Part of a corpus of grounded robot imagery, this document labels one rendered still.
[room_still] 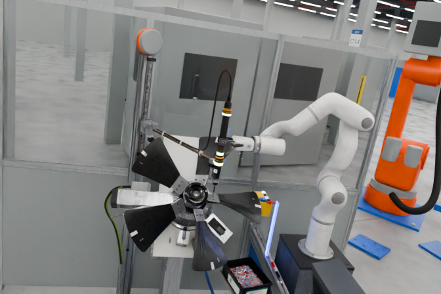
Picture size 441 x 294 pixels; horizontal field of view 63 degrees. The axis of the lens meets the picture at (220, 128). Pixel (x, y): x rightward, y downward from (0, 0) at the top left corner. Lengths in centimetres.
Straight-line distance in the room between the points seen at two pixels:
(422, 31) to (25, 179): 461
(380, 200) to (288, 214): 271
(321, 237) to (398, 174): 342
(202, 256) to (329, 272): 61
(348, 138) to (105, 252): 189
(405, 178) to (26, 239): 438
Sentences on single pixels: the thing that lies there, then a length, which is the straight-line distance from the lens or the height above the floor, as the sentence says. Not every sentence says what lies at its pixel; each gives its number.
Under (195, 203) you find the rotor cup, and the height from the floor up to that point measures 119.
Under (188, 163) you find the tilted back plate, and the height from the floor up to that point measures 124.
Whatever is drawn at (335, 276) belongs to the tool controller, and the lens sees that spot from 140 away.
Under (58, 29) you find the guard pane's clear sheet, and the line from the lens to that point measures 244.
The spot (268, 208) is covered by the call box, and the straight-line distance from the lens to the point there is 221.
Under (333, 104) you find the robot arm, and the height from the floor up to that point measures 175.
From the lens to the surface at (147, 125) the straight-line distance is 218.
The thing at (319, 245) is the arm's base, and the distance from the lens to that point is 204.
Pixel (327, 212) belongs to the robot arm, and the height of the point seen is 121.
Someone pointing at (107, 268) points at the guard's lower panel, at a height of 21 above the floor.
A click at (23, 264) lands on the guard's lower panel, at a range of 303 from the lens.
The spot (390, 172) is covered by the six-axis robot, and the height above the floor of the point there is 58.
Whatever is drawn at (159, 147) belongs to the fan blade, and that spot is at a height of 139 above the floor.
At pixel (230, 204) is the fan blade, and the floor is 118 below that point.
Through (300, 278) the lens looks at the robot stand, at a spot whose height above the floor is 88.
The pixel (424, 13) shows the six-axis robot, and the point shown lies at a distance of 529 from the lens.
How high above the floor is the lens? 198
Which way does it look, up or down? 14 degrees down
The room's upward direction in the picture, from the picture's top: 9 degrees clockwise
